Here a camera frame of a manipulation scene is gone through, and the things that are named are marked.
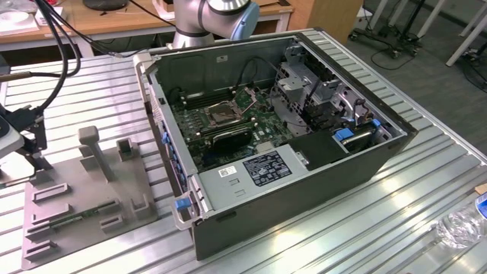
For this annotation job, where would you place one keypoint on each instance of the metal drive cage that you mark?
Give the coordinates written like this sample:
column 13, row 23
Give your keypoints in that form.
column 292, row 85

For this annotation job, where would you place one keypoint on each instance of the wooden desk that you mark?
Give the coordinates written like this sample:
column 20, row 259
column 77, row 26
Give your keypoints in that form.
column 113, row 28

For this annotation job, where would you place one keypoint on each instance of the black open PC case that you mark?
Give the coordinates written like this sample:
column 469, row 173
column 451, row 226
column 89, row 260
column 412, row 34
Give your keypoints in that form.
column 296, row 199

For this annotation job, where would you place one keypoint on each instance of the black drive cover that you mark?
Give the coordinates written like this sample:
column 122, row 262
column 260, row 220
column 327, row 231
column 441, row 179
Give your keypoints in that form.
column 315, row 151

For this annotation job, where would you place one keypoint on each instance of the grey plastic parts rack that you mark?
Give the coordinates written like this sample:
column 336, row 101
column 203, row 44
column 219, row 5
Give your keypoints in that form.
column 86, row 194

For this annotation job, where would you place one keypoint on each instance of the blue case latch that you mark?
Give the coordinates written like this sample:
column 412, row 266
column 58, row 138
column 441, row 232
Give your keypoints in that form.
column 181, row 205

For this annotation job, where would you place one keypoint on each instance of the wooden cabinet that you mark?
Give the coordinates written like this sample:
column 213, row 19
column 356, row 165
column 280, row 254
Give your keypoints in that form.
column 335, row 17

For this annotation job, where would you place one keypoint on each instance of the black round fan shroud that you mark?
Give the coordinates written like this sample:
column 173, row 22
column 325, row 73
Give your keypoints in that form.
column 232, row 140

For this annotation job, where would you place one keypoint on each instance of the white round plate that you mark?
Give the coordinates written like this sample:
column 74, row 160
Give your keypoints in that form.
column 13, row 18

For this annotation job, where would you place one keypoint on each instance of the black RAM slot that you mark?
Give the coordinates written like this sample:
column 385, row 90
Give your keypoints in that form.
column 209, row 95
column 211, row 100

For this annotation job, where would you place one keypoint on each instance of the clear plastic water bottle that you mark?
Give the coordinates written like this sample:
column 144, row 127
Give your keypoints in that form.
column 460, row 225

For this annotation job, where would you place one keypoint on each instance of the black round monitor base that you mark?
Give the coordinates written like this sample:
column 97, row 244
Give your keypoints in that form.
column 104, row 3

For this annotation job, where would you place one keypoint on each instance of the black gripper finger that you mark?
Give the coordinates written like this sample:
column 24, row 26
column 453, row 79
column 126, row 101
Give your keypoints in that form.
column 36, row 145

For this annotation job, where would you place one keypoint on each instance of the black wheeled stand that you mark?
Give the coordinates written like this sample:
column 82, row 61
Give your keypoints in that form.
column 373, row 36

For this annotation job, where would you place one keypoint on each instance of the green motherboard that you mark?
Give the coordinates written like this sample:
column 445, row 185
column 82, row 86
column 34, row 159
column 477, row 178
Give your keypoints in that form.
column 189, row 122

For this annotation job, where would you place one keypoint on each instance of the CPU socket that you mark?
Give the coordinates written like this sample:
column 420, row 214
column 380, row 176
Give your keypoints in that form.
column 221, row 115

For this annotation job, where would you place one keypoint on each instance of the blue disk carrier latch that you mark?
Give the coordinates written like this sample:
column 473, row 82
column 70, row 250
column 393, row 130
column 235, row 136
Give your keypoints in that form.
column 344, row 134

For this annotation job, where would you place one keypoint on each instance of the green RAM stick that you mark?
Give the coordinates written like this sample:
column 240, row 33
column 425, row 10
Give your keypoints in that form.
column 72, row 219

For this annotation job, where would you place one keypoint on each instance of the silver power supply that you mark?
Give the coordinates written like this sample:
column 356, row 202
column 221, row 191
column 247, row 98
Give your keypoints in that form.
column 228, row 188

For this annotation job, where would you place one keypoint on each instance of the white cardboard box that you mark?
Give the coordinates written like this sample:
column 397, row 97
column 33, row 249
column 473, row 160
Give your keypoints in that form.
column 50, row 17

